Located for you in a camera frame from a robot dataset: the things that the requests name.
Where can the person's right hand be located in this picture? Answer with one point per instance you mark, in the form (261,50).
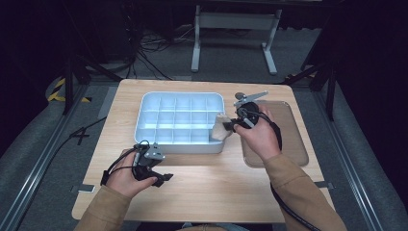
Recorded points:
(260,138)

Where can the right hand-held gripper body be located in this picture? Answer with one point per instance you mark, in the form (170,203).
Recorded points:
(248,110)

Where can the brown plastic tray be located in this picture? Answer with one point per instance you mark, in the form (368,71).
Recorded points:
(290,134)

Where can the white divided storage box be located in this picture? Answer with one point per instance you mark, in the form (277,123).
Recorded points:
(179,122)

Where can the grey metal stand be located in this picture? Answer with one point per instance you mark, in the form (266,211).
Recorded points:
(235,20)

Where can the aluminium floor rail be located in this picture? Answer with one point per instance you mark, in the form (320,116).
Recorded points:
(349,166)
(38,166)

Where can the person's left hand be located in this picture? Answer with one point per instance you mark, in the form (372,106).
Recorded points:
(123,181)

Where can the black tripod stand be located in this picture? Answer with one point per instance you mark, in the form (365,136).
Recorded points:
(69,83)
(330,86)

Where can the grey tape strip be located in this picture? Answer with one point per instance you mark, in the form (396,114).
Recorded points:
(86,188)
(324,184)

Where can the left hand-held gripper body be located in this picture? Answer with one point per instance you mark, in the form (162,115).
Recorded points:
(150,157)

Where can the yellow black floor tape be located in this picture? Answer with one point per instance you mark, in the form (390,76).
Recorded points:
(54,94)

